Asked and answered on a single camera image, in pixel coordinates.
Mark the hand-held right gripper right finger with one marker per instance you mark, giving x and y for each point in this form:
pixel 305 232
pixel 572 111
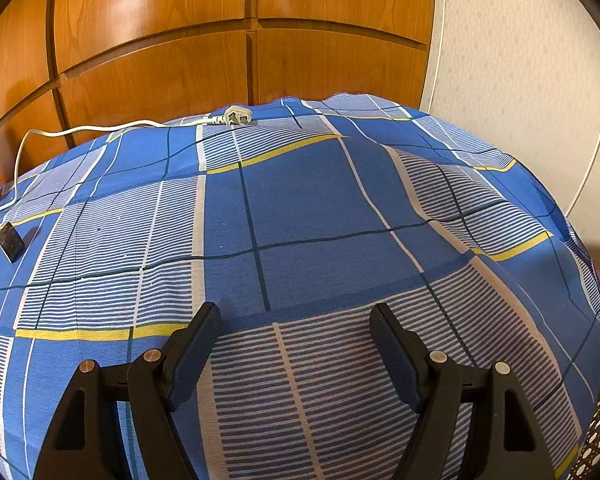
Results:
pixel 390 340

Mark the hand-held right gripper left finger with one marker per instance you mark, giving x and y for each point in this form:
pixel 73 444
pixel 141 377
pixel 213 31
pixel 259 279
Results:
pixel 200 330

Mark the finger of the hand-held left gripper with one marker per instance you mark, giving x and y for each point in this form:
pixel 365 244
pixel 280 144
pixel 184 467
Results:
pixel 11 242

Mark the blue plaid tablecloth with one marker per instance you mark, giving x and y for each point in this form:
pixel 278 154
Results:
pixel 305 200

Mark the white power plug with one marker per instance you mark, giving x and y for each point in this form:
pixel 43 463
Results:
pixel 235 117

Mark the wooden wardrobe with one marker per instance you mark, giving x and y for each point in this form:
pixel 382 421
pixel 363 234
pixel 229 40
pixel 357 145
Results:
pixel 155 10

